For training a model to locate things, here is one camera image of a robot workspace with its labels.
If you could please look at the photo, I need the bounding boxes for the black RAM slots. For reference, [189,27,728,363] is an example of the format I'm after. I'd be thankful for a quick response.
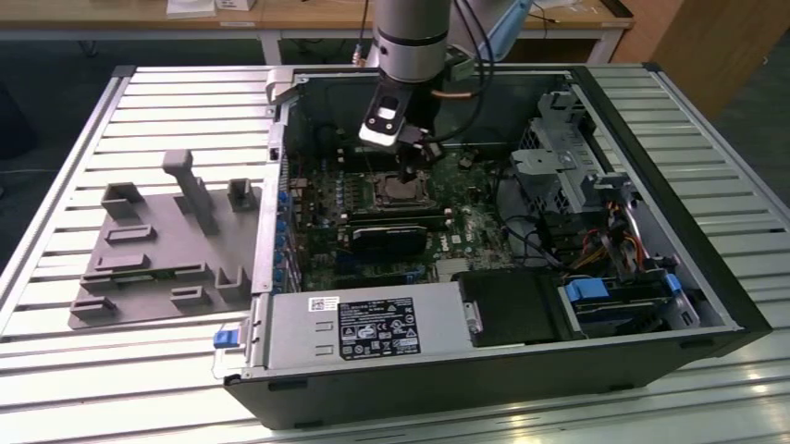
[351,144,403,173]

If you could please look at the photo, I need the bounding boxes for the silver power supply unit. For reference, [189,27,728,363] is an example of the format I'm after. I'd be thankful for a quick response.
[242,281,482,379]

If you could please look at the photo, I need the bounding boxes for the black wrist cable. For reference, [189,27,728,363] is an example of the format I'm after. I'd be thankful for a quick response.
[431,0,497,143]

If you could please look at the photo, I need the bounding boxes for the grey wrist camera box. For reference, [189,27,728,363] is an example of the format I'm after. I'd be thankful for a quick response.
[447,44,477,81]

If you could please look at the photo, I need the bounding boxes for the black drive bay cover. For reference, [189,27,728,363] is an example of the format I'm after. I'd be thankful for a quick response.
[453,269,581,349]

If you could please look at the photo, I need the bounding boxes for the white box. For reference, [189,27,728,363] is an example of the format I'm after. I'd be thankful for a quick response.
[165,0,219,20]

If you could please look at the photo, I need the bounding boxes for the small silver heat sink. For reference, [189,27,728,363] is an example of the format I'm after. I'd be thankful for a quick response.
[434,257,471,279]

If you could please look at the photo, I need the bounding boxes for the black graphics card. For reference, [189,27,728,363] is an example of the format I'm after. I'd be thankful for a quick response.
[350,223,429,258]

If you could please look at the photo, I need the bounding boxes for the coloured wire bundle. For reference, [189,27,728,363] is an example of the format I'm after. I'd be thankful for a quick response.
[570,198,650,279]

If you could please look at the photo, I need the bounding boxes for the CPU socket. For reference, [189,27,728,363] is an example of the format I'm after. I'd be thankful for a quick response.
[367,170,435,210]

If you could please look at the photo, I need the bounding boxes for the black RAM sticks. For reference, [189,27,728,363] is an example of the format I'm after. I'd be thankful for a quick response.
[350,207,451,228]

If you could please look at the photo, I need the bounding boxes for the black looped case cable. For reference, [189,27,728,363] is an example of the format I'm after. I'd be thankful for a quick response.
[498,213,565,270]

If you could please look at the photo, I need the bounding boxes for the grey parts rack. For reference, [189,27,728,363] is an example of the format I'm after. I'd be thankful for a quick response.
[66,149,266,330]

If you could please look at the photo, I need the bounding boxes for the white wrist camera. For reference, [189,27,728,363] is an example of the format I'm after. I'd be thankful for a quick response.
[358,86,414,148]

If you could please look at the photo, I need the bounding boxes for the wooden cabinet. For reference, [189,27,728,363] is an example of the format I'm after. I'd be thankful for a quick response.
[609,0,790,122]

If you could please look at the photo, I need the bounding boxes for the black open PC case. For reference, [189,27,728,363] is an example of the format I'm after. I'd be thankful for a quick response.
[213,63,774,430]

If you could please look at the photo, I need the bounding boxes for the green motherboard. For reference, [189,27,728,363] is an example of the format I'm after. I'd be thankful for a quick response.
[281,152,521,291]

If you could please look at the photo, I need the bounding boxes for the wooden desk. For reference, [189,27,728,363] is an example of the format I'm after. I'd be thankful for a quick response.
[0,0,636,66]

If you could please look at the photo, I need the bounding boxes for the grey metal drive cage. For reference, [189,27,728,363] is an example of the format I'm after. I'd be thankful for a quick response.
[509,91,633,215]

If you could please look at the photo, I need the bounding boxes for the blue disk carrier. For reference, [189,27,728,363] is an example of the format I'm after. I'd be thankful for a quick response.
[565,276,614,305]

